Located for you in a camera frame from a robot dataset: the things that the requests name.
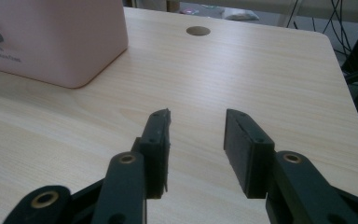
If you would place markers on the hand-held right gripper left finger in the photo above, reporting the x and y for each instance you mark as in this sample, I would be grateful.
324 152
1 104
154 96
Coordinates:
157 149

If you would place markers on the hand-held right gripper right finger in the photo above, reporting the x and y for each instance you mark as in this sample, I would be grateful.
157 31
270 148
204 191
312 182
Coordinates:
245 158

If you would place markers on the pink plastic storage box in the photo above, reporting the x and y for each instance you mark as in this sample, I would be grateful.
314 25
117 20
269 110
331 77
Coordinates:
59 40

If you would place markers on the white plastic bag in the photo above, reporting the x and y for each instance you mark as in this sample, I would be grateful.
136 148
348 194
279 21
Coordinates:
240 14

